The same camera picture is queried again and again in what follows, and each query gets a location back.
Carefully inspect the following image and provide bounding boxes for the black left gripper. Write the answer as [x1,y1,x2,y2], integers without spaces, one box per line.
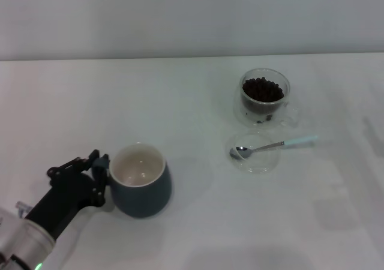
[25,149,110,241]

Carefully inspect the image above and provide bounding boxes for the dark blue-grey ceramic mug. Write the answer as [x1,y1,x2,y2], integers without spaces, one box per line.
[92,143,173,219]

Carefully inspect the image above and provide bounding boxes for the steel spoon with blue handle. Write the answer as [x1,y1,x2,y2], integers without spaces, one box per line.
[229,134,319,160]

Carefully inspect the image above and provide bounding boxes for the double-walled glass cup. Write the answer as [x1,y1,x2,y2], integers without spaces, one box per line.
[233,68,300,129]

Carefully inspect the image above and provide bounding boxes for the coffee beans in glass cup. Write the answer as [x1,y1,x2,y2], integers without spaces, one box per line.
[242,76,284,103]

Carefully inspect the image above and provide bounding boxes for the clear glass dish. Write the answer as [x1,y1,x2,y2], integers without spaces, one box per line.
[225,131,280,175]

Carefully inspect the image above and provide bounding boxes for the left arm cable connector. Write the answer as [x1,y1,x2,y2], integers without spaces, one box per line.
[16,201,31,219]

